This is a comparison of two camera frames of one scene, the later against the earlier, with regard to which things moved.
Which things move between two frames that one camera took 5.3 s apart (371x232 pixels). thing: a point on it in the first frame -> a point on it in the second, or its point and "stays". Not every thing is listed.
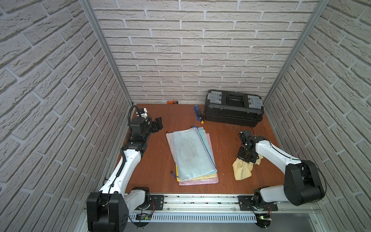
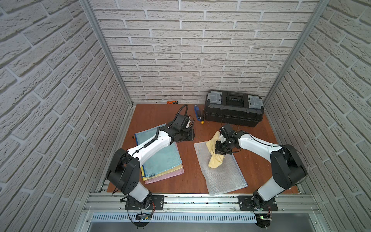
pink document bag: [211, 181] -> [165, 177]
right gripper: [252, 160] -> [218, 151]
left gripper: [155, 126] -> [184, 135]
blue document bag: [194, 157] -> [168, 158]
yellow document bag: [206, 177] -> [146, 178]
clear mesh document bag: [192, 152] -> [226, 178]
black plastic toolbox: [233, 108] stays
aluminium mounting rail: [230, 203] stays
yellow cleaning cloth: [242, 169] -> [216, 159]
